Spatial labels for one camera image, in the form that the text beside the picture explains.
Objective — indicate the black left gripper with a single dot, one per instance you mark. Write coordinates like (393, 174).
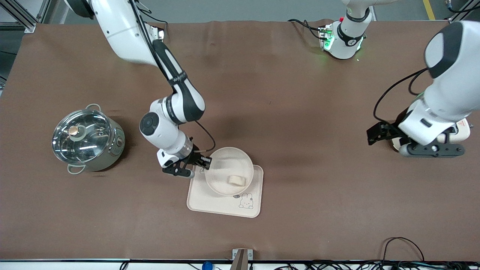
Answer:
(390, 131)

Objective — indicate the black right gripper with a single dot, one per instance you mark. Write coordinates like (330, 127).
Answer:
(194, 157)

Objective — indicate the cream round plate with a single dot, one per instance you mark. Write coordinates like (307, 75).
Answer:
(225, 165)

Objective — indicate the small white steamed bun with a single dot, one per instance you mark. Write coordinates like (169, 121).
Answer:
(237, 180)

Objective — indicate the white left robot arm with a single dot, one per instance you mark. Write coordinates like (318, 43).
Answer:
(446, 97)

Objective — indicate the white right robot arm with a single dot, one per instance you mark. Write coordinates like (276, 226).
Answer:
(165, 123)

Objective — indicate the cream square tray animal print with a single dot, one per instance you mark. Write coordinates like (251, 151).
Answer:
(225, 206)

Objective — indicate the steel pot with glass lid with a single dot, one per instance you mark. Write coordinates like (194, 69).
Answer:
(108, 150)

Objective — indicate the blue round knob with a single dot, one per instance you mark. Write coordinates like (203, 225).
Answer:
(207, 266)

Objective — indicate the metal connector box green light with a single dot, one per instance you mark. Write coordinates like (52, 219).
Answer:
(325, 37)

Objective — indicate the glass pot lid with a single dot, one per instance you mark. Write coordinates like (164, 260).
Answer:
(80, 135)

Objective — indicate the metal table edge bracket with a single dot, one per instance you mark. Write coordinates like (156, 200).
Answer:
(242, 259)

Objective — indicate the aluminium frame profile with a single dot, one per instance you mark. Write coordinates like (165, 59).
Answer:
(18, 15)

